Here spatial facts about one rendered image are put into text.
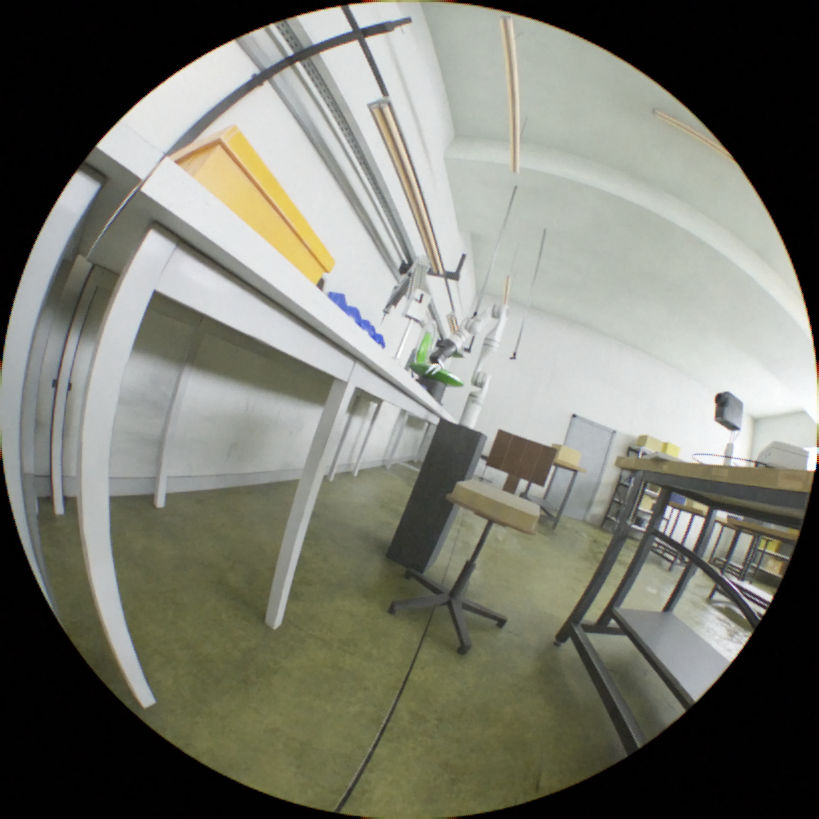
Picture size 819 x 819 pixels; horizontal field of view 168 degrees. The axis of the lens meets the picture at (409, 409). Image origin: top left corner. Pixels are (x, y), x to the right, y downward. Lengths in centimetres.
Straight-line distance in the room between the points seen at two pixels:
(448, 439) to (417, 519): 46
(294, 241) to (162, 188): 27
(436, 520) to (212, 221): 145
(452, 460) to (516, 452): 33
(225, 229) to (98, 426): 24
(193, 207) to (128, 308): 12
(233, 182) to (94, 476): 38
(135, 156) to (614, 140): 378
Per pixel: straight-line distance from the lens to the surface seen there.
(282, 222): 47
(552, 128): 380
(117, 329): 34
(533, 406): 622
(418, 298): 94
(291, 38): 182
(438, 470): 146
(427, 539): 154
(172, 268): 36
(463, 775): 94
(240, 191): 42
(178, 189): 30
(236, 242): 33
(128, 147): 30
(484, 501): 105
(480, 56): 362
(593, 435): 657
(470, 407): 152
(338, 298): 190
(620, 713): 116
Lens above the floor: 79
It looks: 2 degrees up
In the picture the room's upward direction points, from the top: 21 degrees clockwise
